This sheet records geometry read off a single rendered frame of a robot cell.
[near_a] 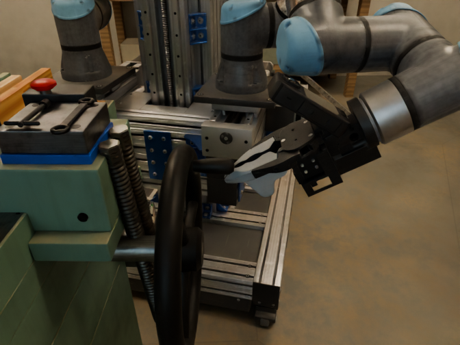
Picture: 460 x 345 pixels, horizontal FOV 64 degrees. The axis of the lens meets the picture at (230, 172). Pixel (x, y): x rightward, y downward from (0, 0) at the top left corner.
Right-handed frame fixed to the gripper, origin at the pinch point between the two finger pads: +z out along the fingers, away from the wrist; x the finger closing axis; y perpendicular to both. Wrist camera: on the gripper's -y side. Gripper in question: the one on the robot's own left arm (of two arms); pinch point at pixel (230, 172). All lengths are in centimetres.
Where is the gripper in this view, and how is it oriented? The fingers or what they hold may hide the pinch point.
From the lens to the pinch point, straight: 53.5
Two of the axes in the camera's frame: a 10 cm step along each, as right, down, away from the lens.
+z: -8.6, 4.2, 2.9
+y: 5.1, 7.3, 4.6
